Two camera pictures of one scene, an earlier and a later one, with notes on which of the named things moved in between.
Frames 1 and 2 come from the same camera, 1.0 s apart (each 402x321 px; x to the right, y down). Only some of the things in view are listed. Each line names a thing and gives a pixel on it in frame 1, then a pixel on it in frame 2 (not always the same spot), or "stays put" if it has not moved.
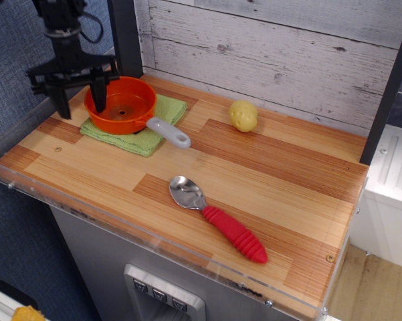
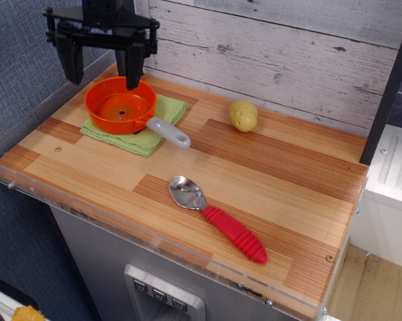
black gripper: [70, 66] → [110, 24]
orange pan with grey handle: [130, 103] stays put
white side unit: [384, 225] stays put
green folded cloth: [143, 142] stays put
